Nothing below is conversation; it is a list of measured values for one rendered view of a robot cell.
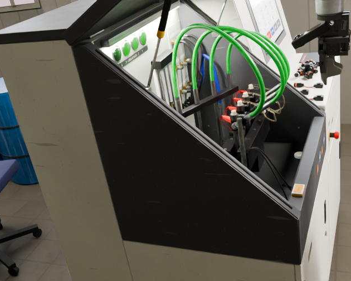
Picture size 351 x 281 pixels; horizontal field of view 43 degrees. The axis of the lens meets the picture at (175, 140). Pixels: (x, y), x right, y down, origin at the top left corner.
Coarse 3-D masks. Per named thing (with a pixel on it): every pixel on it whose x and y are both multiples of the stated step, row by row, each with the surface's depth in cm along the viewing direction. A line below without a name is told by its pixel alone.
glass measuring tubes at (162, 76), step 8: (160, 56) 159; (168, 56) 160; (160, 64) 155; (168, 64) 163; (160, 72) 157; (168, 72) 164; (176, 72) 168; (160, 80) 159; (168, 80) 162; (160, 88) 161; (168, 88) 163; (160, 96) 161; (168, 96) 165; (168, 104) 163
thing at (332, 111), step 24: (192, 0) 176; (216, 0) 172; (240, 0) 176; (240, 24) 173; (288, 48) 228; (336, 96) 219; (336, 120) 224; (336, 144) 226; (336, 168) 232; (336, 192) 237; (336, 216) 246
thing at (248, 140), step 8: (256, 120) 172; (264, 120) 172; (256, 128) 166; (264, 128) 173; (232, 136) 164; (248, 136) 162; (256, 136) 162; (264, 136) 173; (224, 144) 159; (232, 144) 158; (248, 144) 156; (256, 144) 162; (232, 152) 157; (240, 152) 152; (248, 152) 152; (256, 152) 162; (264, 152) 174; (240, 160) 154; (248, 160) 153; (256, 160) 166; (248, 168) 154; (256, 168) 167
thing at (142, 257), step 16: (128, 256) 153; (144, 256) 150; (160, 256) 147; (176, 256) 144; (192, 256) 141; (208, 256) 139; (224, 256) 136; (240, 256) 134; (144, 272) 153; (160, 272) 150; (176, 272) 147; (192, 272) 145; (208, 272) 142; (224, 272) 139; (240, 272) 137; (256, 272) 134; (272, 272) 132; (288, 272) 130
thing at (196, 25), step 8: (192, 24) 137; (200, 24) 135; (184, 32) 141; (216, 32) 131; (224, 32) 130; (176, 40) 145; (232, 40) 128; (176, 48) 147; (240, 48) 127; (176, 56) 149; (248, 56) 126; (256, 72) 126; (176, 80) 154; (176, 88) 156; (264, 88) 127; (176, 96) 157; (264, 96) 128; (256, 112) 132
